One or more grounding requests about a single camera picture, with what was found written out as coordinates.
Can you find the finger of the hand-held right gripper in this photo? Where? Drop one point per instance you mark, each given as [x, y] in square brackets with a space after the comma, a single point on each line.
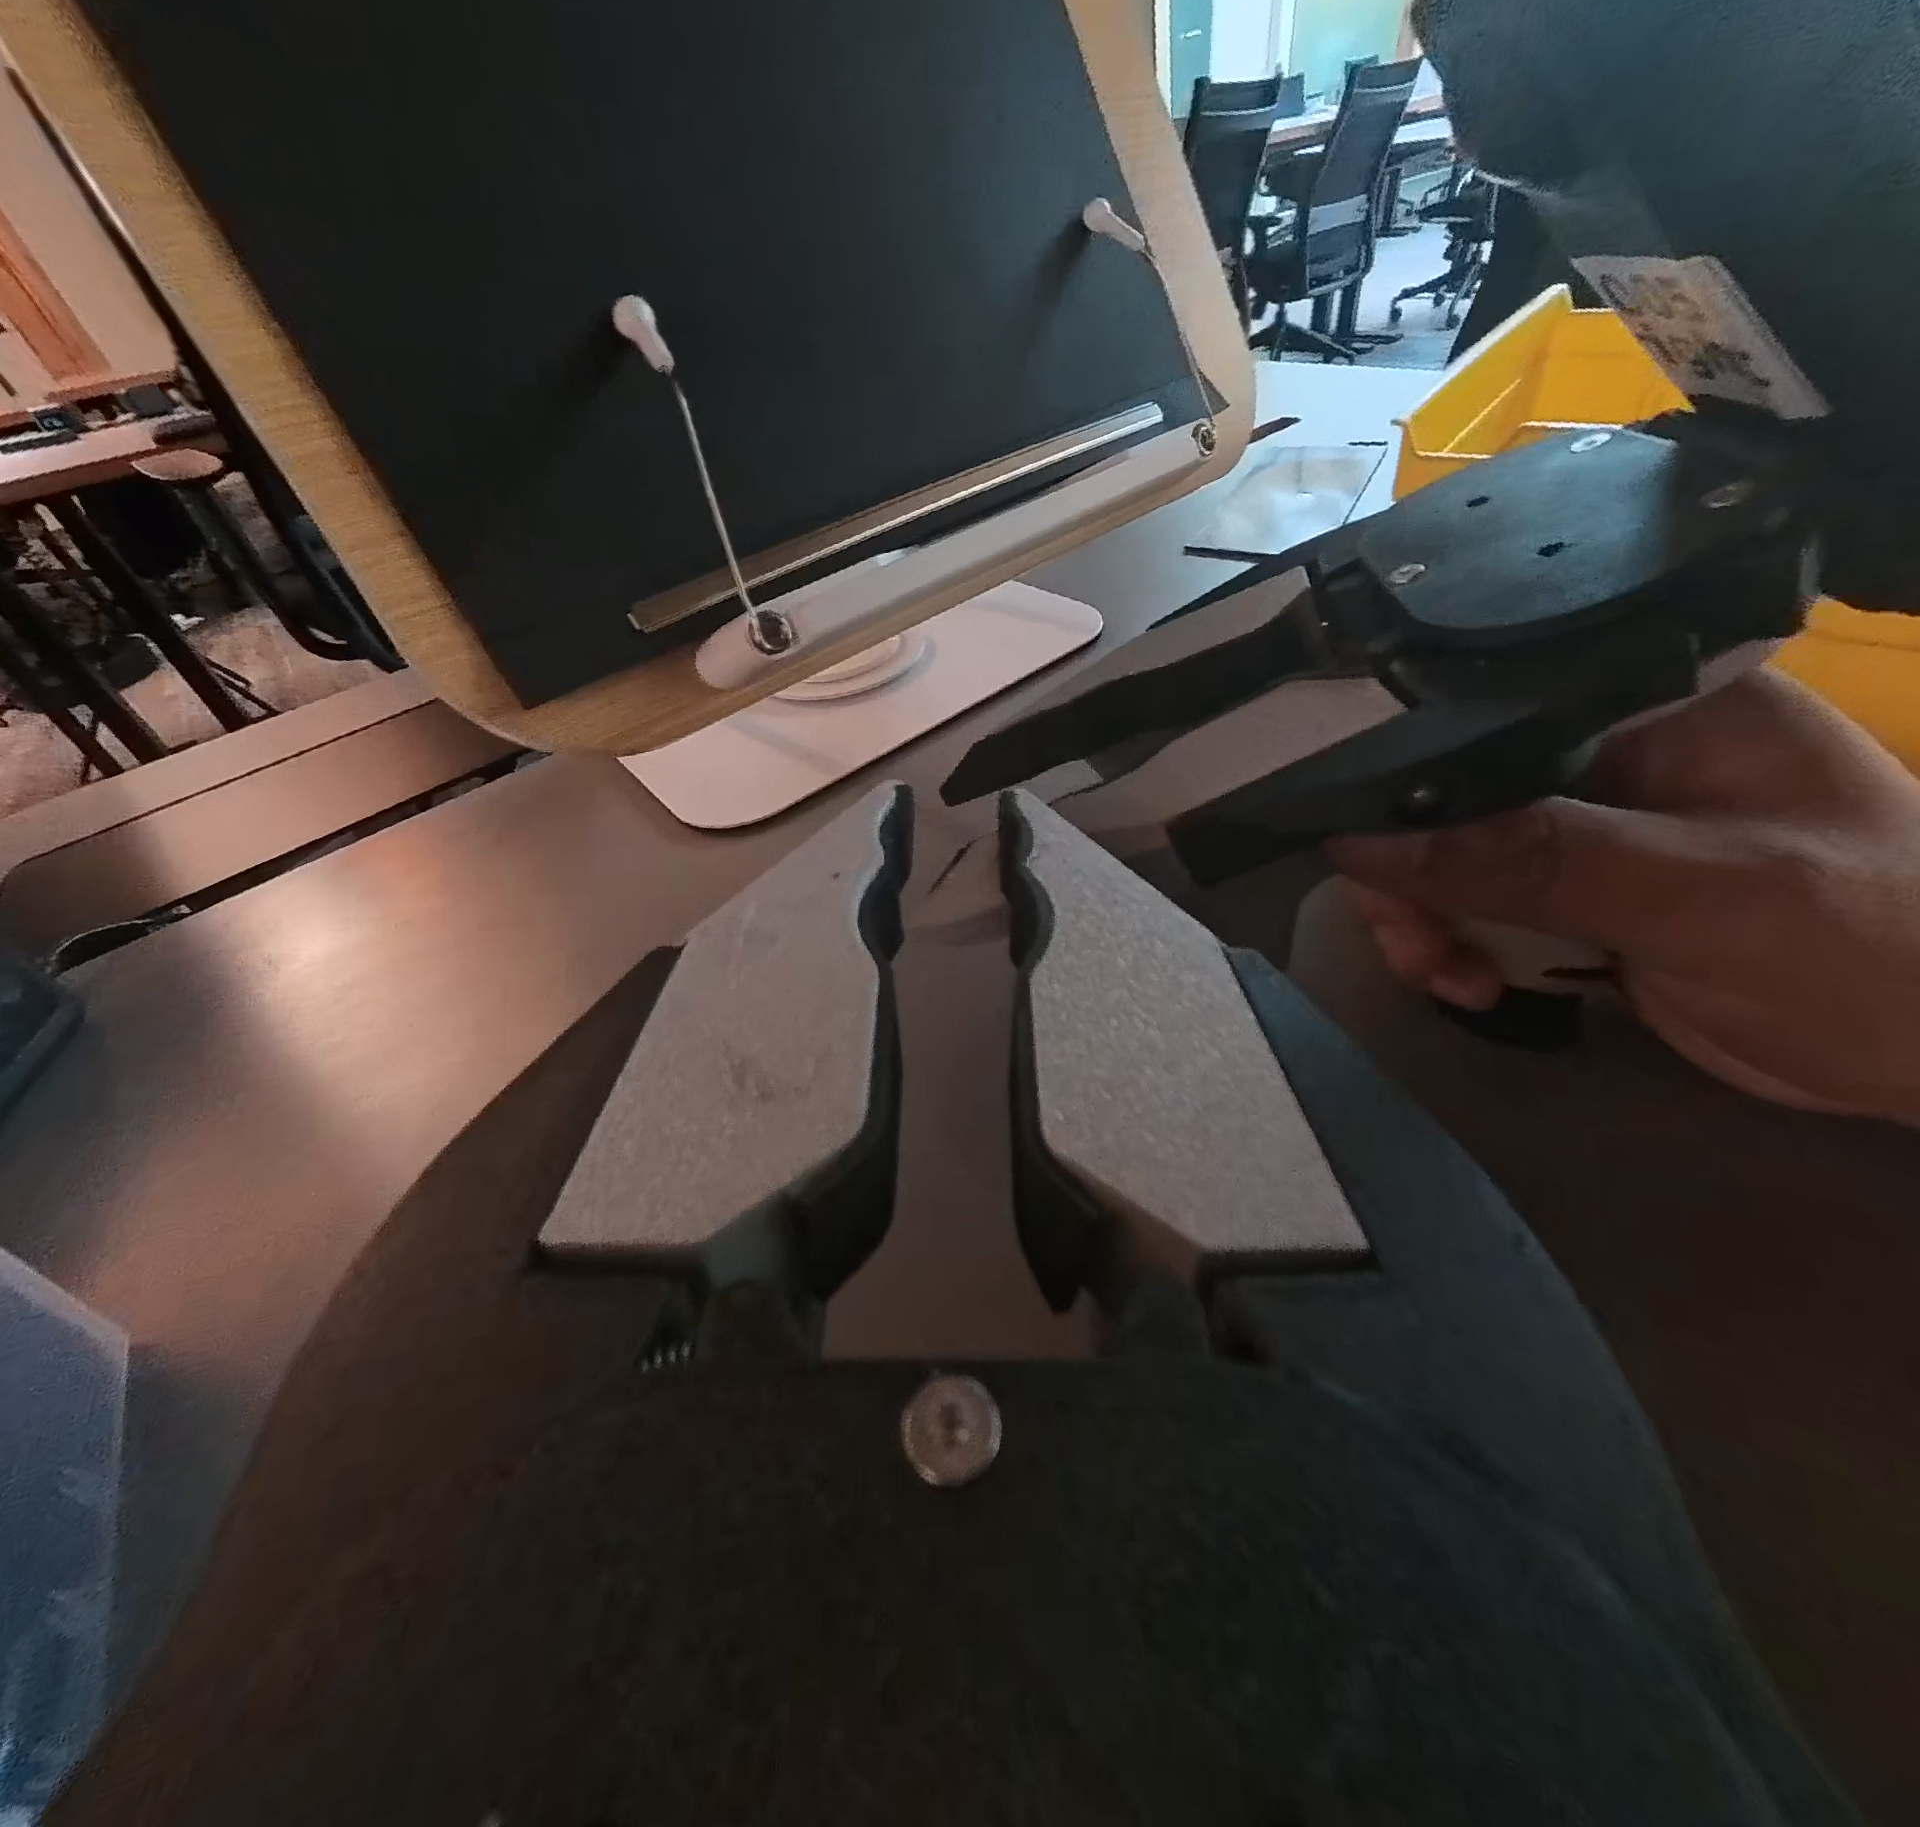
[1170, 688]
[1350, 809]

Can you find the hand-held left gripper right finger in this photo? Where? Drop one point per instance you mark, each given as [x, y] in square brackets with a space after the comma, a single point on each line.
[1170, 1094]

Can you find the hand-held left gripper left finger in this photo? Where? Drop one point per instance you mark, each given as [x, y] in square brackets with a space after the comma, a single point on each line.
[735, 1078]

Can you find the yellow plastic bin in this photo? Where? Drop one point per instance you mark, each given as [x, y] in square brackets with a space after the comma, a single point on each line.
[1546, 388]

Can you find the person's right hand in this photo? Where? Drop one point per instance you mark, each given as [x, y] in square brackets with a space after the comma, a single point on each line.
[1725, 928]

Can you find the silver metal sheet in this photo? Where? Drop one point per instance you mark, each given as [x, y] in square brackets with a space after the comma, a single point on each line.
[1296, 485]

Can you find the black office chair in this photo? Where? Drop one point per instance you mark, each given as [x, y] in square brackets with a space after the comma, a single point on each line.
[1350, 192]
[1456, 246]
[1237, 161]

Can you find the black wooden book stand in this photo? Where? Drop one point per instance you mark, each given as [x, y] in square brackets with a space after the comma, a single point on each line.
[600, 207]

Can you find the clear plastic bag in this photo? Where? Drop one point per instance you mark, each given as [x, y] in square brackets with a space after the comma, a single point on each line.
[51, 1529]

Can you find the wooden office desk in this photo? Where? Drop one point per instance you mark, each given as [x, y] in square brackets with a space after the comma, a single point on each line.
[91, 448]

